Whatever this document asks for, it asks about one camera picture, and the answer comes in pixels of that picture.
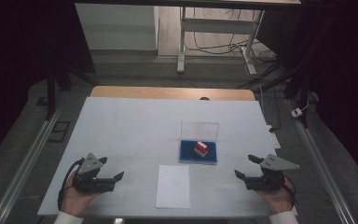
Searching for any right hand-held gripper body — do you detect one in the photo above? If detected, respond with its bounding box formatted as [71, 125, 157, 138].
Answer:
[244, 153, 301, 192]

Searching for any large white table cover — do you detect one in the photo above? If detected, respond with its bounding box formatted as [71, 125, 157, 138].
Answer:
[36, 96, 299, 218]

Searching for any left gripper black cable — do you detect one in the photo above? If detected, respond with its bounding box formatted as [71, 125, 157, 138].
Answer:
[57, 157, 86, 212]

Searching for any white adapter with cable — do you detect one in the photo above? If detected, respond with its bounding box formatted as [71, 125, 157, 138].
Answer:
[290, 98, 311, 119]

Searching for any red stamp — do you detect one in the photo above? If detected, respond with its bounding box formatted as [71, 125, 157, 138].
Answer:
[194, 140, 210, 159]

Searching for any white label strip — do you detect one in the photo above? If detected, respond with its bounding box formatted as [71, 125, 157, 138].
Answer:
[266, 124, 282, 150]

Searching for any black plug with cable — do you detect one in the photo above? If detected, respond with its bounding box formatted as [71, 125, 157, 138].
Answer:
[259, 83, 282, 133]

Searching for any person's right hand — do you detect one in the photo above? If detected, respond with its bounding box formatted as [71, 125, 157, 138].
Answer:
[254, 177, 295, 215]

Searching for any bundle of black cables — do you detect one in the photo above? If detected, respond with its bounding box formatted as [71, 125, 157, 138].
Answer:
[185, 7, 278, 64]

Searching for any aluminium rail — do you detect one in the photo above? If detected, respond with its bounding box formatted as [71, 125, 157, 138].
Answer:
[0, 104, 63, 224]
[287, 98, 357, 224]

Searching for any dark curtain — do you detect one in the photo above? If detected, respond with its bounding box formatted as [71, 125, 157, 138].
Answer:
[255, 0, 358, 192]
[0, 0, 97, 171]

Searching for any black floor socket plate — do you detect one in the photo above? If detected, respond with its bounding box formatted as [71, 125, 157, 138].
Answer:
[47, 120, 72, 144]

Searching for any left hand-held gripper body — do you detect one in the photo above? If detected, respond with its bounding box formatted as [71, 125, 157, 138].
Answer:
[72, 152, 116, 194]

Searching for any white paper sheet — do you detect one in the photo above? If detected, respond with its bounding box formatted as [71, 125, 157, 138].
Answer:
[155, 163, 192, 210]

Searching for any white desk frame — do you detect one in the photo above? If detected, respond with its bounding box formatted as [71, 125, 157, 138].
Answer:
[176, 6, 266, 77]

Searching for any person's left hand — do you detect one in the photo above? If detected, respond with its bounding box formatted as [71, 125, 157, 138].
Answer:
[60, 172, 103, 217]

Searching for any black metal stand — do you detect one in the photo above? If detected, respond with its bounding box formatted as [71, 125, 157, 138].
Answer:
[236, 52, 320, 129]
[44, 60, 98, 121]

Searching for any blue ink pad box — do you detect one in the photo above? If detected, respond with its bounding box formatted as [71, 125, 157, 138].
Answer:
[178, 119, 220, 165]

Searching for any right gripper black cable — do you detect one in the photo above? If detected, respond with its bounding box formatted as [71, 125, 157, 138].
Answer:
[280, 173, 297, 209]

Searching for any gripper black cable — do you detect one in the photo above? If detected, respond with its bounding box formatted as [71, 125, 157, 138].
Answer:
[280, 173, 297, 209]
[57, 157, 86, 212]

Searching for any white cabinet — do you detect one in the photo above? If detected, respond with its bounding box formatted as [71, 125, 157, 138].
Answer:
[74, 3, 159, 51]

